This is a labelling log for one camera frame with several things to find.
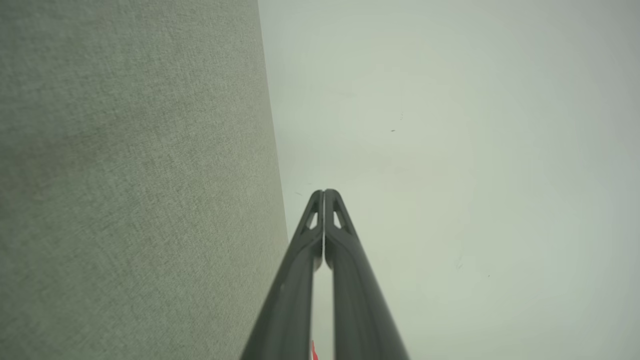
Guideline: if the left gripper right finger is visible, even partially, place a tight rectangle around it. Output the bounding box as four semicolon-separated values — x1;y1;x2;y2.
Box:
324;188;411;360

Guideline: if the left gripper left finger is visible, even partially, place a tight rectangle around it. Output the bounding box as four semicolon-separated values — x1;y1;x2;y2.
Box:
240;189;325;360

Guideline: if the grey fabric sofa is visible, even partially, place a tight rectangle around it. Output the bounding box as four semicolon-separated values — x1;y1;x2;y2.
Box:
0;0;290;360

